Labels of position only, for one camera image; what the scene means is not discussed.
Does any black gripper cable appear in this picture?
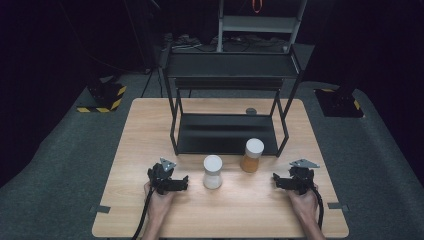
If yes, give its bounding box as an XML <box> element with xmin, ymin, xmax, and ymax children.
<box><xmin>131</xmin><ymin>186</ymin><xmax>156</xmax><ymax>240</ymax></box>
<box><xmin>309</xmin><ymin>186</ymin><xmax>325</xmax><ymax>231</ymax></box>

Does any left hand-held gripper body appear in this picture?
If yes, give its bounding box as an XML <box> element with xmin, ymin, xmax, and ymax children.
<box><xmin>147</xmin><ymin>157</ymin><xmax>177</xmax><ymax>195</ymax></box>

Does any black metal two-tier rack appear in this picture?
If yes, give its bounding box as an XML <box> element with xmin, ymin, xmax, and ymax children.
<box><xmin>162</xmin><ymin>43</ymin><xmax>316</xmax><ymax>158</ymax></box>

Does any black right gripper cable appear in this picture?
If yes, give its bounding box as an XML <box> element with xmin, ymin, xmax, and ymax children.
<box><xmin>309</xmin><ymin>186</ymin><xmax>325</xmax><ymax>231</ymax></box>

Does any orange powder spice jar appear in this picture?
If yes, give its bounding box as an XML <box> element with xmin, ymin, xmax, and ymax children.
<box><xmin>239</xmin><ymin>137</ymin><xmax>265</xmax><ymax>174</ymax></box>

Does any person's right hand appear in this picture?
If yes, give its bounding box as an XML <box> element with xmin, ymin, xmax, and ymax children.
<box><xmin>287</xmin><ymin>183</ymin><xmax>320</xmax><ymax>223</ymax></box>

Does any black stand base striped edge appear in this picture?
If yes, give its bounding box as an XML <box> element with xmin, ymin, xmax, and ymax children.
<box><xmin>76</xmin><ymin>79</ymin><xmax>128</xmax><ymax>114</ymax></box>
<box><xmin>313</xmin><ymin>87</ymin><xmax>365</xmax><ymax>118</ymax></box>

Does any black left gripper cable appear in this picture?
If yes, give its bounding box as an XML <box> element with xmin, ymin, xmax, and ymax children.
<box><xmin>131</xmin><ymin>186</ymin><xmax>156</xmax><ymax>240</ymax></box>

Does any person's left hand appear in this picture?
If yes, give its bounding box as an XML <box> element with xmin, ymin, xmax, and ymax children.
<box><xmin>143</xmin><ymin>181</ymin><xmax>176</xmax><ymax>223</ymax></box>

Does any black floor cable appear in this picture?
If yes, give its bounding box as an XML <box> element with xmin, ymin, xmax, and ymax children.
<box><xmin>139</xmin><ymin>68</ymin><xmax>155</xmax><ymax>99</ymax></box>

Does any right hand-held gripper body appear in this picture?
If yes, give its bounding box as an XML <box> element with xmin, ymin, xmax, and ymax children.
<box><xmin>288</xmin><ymin>158</ymin><xmax>320</xmax><ymax>196</ymax></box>

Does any white powder spice jar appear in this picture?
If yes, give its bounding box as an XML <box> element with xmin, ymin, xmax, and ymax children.
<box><xmin>202</xmin><ymin>154</ymin><xmax>224</xmax><ymax>190</ymax></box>

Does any bundle of floor cables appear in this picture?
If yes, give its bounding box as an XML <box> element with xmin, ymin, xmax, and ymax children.
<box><xmin>170</xmin><ymin>33</ymin><xmax>205</xmax><ymax>52</ymax></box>

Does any grey tape piece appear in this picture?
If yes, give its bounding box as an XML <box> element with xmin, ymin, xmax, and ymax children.
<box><xmin>327</xmin><ymin>201</ymin><xmax>350</xmax><ymax>213</ymax></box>
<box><xmin>89</xmin><ymin>204</ymin><xmax>112</xmax><ymax>215</ymax></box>

